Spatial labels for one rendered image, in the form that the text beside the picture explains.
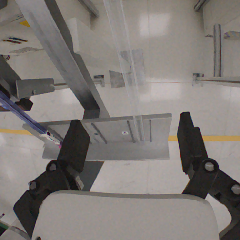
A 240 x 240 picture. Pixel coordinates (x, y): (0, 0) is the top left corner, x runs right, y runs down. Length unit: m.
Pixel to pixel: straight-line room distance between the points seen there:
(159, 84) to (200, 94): 0.31
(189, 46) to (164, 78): 0.28
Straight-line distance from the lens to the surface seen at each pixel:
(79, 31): 0.27
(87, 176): 0.70
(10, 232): 0.52
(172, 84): 1.05
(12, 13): 0.70
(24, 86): 0.44
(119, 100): 1.07
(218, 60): 0.81
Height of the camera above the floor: 1.04
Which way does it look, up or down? 71 degrees down
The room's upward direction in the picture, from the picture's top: 148 degrees counter-clockwise
